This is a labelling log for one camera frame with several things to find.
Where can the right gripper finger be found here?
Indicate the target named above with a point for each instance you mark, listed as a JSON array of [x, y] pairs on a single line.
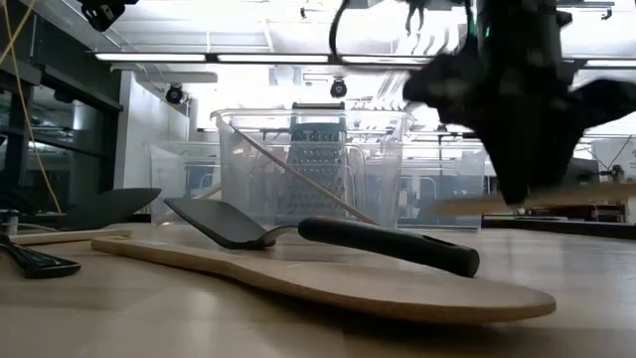
[[477, 94], [551, 124]]

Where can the black spatula metal neck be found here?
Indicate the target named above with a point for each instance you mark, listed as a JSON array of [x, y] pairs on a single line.
[[387, 243]]

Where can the black nylon spatula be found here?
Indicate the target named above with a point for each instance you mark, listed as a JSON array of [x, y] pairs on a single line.
[[119, 204]]

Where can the plain wooden utensil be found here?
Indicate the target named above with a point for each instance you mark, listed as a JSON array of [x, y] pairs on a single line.
[[308, 181]]

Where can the wide wooden spatula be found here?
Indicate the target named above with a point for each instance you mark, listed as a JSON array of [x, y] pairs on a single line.
[[397, 293]]

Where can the black slotted turner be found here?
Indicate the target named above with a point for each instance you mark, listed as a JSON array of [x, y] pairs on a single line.
[[40, 266]]

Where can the black background rack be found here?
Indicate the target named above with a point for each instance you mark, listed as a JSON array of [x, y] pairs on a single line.
[[447, 135]]

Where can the black computer monitor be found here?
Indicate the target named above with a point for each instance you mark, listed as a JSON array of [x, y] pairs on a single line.
[[588, 171]]

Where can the clear plastic bin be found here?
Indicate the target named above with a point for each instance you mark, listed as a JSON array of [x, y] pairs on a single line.
[[447, 169], [169, 169], [238, 199]]

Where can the white ceiling pipes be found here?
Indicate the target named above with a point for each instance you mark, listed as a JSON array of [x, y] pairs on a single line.
[[392, 92]]

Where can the ceiling strip light bar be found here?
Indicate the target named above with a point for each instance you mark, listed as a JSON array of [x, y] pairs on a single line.
[[273, 58]]

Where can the metal box grater teal trim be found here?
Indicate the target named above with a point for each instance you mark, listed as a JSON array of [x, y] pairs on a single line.
[[318, 169]]

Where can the black ceiling camera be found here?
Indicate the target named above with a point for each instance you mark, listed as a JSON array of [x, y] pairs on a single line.
[[174, 94], [339, 88]]

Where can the small silver post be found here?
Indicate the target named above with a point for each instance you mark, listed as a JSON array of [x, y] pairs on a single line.
[[12, 224]]

